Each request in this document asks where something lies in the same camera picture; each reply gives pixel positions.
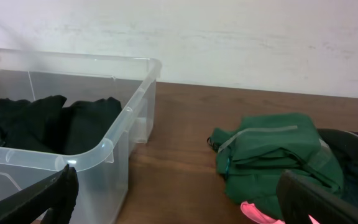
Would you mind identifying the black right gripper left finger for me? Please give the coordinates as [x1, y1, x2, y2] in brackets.
[0, 165, 79, 224]

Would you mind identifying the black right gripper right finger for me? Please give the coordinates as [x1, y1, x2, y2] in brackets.
[276, 170, 358, 224]

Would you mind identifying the dark green garment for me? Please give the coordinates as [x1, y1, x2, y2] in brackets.
[208, 113, 344, 219]

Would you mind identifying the clear plastic storage bin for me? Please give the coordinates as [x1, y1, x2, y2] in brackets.
[0, 49, 162, 223]

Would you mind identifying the salmon pink garment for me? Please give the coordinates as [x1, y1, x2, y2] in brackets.
[239, 200, 321, 224]

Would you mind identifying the black garment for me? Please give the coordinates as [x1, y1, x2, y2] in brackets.
[318, 129, 358, 176]
[0, 95, 122, 155]

